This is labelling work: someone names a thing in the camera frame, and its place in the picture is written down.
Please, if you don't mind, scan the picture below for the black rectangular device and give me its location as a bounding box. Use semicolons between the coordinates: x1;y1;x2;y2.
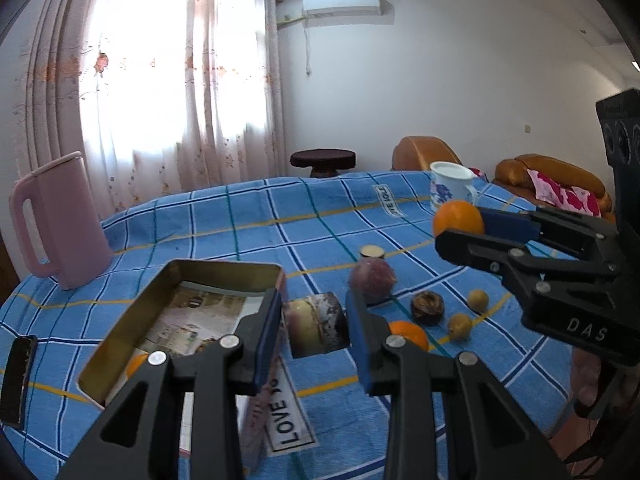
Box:
0;334;39;429

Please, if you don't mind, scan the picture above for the orange leather armchair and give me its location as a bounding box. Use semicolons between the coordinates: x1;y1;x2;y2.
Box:
391;135;464;171

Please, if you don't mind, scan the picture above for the purple passion fruit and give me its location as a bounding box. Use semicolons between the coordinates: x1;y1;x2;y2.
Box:
348;256;397;306

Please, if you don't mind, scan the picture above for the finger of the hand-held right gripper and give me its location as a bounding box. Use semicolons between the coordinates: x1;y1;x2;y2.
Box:
475;206;621;262
434;228;621;311

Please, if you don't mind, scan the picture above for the blue plaid tablecloth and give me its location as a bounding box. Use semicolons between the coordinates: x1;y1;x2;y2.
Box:
0;170;576;480

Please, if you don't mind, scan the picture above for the air conditioner power cord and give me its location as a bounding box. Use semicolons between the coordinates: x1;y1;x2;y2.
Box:
303;15;314;79

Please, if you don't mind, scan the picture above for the small round can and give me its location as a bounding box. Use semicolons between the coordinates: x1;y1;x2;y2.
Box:
284;292;351;360

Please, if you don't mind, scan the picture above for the white air conditioner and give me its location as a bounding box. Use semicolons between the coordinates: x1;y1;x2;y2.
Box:
301;0;382;17

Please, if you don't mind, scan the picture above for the rectangular metal tin box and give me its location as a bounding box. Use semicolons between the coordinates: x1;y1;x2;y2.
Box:
76;259;289;472

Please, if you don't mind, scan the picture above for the pink floral cloth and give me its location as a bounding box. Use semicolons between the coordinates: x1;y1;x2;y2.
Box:
527;168;601;218

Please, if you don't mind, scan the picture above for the dark round stool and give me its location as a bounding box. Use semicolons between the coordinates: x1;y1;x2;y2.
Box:
289;148;357;179

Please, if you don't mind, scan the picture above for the person's right hand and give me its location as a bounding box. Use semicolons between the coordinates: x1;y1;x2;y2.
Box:
570;346;632;418

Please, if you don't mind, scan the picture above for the sheer floral curtain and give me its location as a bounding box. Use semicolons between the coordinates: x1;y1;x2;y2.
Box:
12;0;288;221

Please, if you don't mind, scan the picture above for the white floral enamel mug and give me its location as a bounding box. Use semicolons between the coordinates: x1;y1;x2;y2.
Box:
429;161;479;213

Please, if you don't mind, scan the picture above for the dark shrivelled passion fruit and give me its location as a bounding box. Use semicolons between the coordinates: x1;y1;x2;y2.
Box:
410;291;445;327

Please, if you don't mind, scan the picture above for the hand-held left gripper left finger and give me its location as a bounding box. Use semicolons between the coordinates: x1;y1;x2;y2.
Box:
55;287;287;480

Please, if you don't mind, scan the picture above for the orange leather sofa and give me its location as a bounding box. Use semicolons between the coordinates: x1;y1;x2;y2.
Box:
492;154;617;223

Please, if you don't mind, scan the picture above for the orange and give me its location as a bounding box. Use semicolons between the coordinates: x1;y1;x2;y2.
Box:
432;200;485;239
388;320;430;354

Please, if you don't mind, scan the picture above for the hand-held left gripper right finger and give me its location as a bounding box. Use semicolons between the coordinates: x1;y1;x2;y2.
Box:
345;287;572;480

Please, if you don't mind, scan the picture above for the pink electric kettle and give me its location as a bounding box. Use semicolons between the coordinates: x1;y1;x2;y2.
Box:
9;151;114;290

